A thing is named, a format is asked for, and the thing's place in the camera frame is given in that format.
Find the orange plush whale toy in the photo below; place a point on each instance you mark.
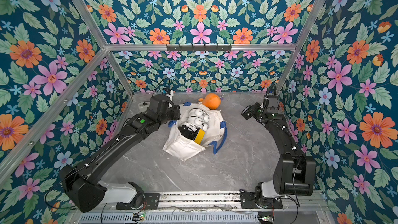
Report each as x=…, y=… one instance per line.
x=211, y=101

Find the small white grey device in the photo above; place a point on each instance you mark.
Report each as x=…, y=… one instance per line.
x=143, y=106

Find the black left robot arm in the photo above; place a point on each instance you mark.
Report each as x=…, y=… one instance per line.
x=83, y=183

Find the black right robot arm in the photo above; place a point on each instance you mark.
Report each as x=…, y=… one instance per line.
x=295, y=172

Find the white canvas tote bag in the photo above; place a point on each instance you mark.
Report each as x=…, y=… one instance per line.
x=182, y=148

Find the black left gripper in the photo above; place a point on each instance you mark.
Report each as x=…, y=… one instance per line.
x=175, y=109

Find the black yellow square clock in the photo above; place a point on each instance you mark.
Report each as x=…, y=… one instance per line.
x=192, y=133

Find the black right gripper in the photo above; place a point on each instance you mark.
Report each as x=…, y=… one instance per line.
x=247, y=112

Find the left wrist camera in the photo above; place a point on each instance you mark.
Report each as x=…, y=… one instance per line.
x=168, y=93

